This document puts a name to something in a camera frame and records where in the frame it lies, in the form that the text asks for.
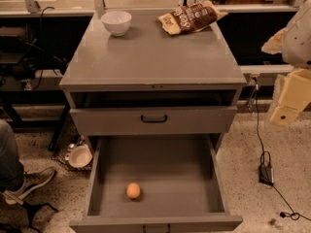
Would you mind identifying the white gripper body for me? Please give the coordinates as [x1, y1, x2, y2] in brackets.
[276, 69, 311, 113]

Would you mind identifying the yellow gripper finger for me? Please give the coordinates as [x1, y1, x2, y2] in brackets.
[270, 105, 300, 126]

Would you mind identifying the orange fruit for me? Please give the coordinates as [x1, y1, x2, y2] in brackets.
[126, 183, 141, 199]

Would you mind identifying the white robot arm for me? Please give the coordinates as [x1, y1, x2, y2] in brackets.
[261, 0, 311, 126]

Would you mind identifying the open middle drawer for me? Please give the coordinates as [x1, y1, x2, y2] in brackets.
[70, 135, 243, 233]

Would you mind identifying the grey drawer cabinet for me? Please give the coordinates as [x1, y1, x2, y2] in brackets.
[60, 10, 246, 148]

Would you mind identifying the grey top drawer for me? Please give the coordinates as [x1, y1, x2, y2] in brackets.
[70, 107, 236, 136]

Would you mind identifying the black power adapter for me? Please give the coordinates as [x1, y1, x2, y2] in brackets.
[259, 164, 274, 185]

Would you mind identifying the brown chip bag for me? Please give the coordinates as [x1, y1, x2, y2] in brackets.
[158, 0, 227, 36]

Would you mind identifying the white ceramic bowl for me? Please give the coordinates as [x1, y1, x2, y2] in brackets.
[101, 11, 132, 36]

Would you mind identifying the white bowl on floor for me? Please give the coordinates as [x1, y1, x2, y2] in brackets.
[67, 145, 92, 168]

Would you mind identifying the black chair base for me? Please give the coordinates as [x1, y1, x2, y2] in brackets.
[18, 201, 59, 233]

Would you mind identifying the person's leg in jeans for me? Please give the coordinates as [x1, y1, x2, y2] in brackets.
[0, 120, 24, 191]

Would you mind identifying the black power cable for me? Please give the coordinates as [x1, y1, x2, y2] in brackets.
[252, 78, 311, 222]

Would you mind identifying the black top drawer handle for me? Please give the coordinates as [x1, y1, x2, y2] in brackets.
[140, 115, 168, 123]

